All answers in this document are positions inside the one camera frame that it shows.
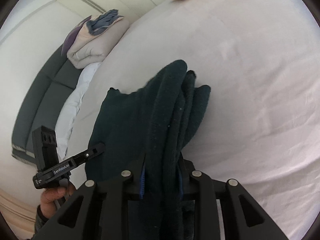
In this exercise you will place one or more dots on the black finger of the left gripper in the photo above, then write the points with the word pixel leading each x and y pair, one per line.
pixel 85 156

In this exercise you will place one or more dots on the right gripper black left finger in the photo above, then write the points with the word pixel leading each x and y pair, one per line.
pixel 98 210

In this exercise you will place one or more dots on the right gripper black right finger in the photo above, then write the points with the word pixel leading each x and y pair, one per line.
pixel 224 210

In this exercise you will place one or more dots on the dark green knit sweater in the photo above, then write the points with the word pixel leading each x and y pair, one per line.
pixel 157 121

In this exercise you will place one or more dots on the blue grey folded clothes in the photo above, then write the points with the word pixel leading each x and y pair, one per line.
pixel 101 23

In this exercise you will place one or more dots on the person's left hand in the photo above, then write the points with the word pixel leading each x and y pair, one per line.
pixel 49 196

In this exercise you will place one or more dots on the white pillow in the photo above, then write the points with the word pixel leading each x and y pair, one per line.
pixel 71 108

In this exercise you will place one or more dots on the folded beige duvet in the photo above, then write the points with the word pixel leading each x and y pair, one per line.
pixel 88 49

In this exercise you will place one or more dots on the purple pillow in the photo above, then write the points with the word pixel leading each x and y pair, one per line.
pixel 70 38

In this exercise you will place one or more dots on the white bed sheet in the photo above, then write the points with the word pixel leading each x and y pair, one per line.
pixel 261 61

